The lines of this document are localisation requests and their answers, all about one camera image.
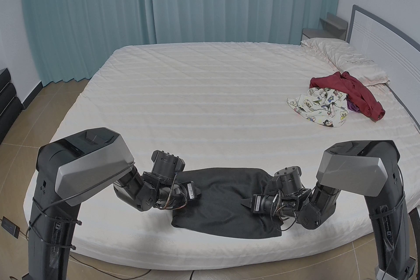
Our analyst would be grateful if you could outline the black chest of drawers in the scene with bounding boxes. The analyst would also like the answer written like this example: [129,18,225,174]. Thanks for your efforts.
[0,68,23,143]

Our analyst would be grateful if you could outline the bed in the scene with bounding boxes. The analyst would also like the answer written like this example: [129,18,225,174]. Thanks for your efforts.
[28,5,420,271]

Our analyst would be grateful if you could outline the black T-shirt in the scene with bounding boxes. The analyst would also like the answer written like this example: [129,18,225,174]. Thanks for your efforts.
[171,167,283,239]

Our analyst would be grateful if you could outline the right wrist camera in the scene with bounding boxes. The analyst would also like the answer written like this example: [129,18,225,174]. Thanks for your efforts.
[266,174,280,192]

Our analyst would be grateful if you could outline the dark red garment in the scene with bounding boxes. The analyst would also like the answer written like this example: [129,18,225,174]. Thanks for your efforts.
[309,71,386,122]

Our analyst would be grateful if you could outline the white printed garment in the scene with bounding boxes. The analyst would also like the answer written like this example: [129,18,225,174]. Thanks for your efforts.
[286,87,350,129]

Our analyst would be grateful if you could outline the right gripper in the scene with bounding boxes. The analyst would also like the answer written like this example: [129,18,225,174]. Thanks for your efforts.
[241,193,279,216]

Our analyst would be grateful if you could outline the cream pillow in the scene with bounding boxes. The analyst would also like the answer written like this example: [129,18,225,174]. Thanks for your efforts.
[300,37,391,86]

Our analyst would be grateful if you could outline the black power adapter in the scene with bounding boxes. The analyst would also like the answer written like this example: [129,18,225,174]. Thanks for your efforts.
[1,216,21,237]

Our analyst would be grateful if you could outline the grey bedside table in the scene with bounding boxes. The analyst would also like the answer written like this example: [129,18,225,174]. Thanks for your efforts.
[302,12,348,41]

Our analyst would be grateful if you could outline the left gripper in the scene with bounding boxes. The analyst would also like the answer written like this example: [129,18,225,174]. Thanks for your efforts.
[177,181,201,206]

